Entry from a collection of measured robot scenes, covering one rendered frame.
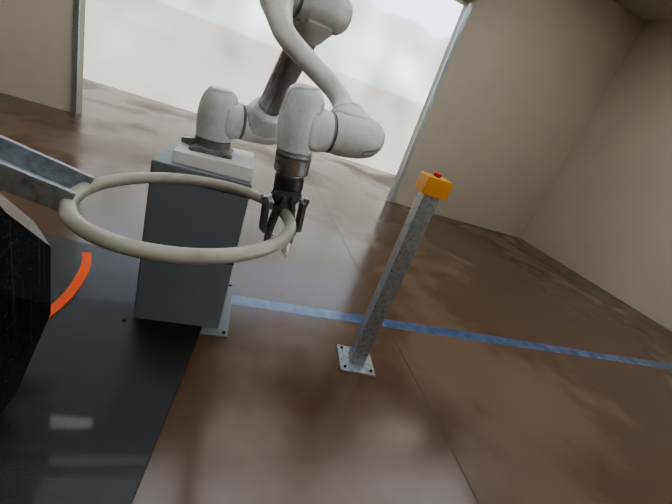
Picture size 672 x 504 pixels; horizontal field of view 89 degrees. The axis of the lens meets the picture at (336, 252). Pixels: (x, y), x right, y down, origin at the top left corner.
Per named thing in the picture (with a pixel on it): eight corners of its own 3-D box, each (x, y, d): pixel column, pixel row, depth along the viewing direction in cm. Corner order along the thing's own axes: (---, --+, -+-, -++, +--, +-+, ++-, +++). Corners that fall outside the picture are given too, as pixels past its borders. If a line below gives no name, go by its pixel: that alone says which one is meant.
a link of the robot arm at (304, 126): (280, 153, 79) (331, 161, 85) (292, 80, 73) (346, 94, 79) (268, 143, 88) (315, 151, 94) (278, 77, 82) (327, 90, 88)
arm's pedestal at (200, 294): (147, 271, 204) (164, 137, 173) (233, 286, 219) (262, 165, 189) (117, 325, 160) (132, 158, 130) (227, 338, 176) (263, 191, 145)
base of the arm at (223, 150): (184, 139, 161) (185, 127, 158) (232, 150, 168) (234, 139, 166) (177, 147, 145) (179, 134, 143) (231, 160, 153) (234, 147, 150)
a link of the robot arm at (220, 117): (192, 130, 157) (198, 78, 148) (232, 138, 166) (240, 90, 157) (197, 138, 145) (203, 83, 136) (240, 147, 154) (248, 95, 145)
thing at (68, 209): (2, 255, 52) (-1, 237, 50) (102, 170, 93) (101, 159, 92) (314, 275, 68) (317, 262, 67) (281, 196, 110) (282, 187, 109)
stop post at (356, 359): (375, 376, 185) (467, 187, 145) (340, 370, 181) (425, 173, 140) (368, 351, 203) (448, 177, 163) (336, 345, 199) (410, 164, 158)
